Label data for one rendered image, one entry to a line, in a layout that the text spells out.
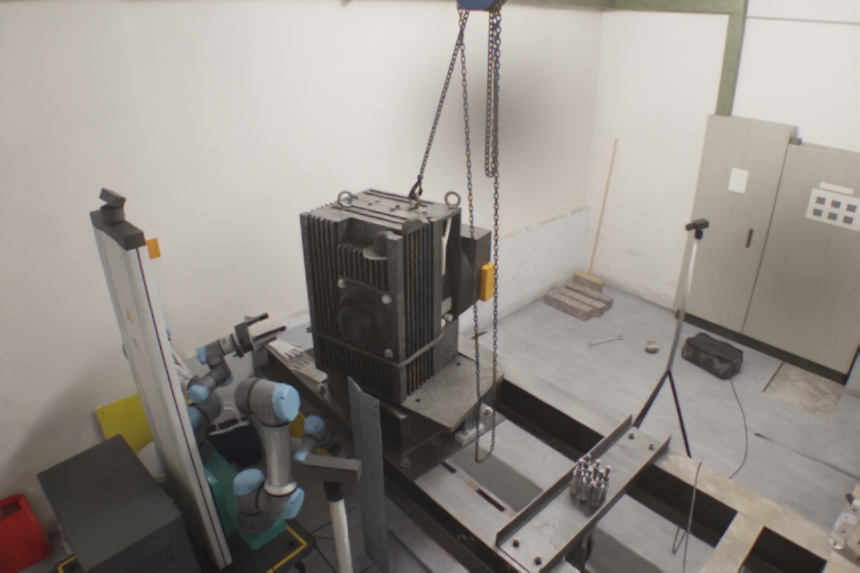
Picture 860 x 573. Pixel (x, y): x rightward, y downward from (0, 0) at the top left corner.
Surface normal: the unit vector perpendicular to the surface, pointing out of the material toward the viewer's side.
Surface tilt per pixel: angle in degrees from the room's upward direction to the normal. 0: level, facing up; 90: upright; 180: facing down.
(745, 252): 90
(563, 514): 0
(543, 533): 0
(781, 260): 90
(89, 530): 0
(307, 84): 90
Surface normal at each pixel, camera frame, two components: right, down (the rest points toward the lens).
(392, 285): -0.57, 0.32
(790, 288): -0.75, 0.26
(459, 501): 0.00, -0.92
